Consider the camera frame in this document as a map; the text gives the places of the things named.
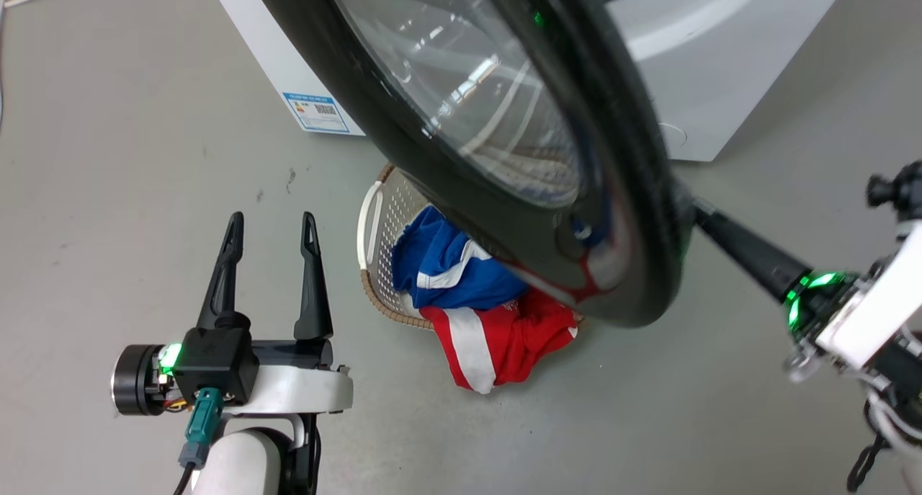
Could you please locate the red garment with white stripe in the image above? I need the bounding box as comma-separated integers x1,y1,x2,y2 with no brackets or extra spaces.
419,261,581,396

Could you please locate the white washing machine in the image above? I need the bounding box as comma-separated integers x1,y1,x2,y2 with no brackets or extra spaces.
205,0,854,163

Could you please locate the black knob camera mount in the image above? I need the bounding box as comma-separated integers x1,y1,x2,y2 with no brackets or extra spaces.
866,161,922,222

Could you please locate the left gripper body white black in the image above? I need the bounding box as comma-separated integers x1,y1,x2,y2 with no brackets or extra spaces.
111,339,354,417

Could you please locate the blue white energy label sticker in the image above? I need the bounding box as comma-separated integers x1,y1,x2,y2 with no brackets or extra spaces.
282,92,352,135

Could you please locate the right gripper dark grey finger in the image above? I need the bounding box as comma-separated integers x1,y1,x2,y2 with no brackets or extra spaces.
694,200,813,303

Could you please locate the white woven laundry basket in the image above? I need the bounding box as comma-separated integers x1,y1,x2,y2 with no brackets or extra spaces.
357,164,586,331

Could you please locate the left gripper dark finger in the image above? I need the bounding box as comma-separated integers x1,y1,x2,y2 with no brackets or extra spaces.
293,212,334,342
197,212,251,331

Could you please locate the teal plug with black cable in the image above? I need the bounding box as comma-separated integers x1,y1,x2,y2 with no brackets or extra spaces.
171,387,225,495

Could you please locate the black round glass washer door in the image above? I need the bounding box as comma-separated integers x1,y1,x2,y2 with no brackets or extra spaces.
249,0,697,329

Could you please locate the right gripper body white green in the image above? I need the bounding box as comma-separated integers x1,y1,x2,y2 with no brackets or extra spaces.
784,223,922,382

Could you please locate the round white drain filter cap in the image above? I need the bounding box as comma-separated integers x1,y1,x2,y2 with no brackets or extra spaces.
658,122,689,157

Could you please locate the black cable loop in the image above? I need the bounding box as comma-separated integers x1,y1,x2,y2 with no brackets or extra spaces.
846,436,891,493

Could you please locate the blue garment with white stripe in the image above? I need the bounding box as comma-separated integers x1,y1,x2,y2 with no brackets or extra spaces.
391,205,531,311

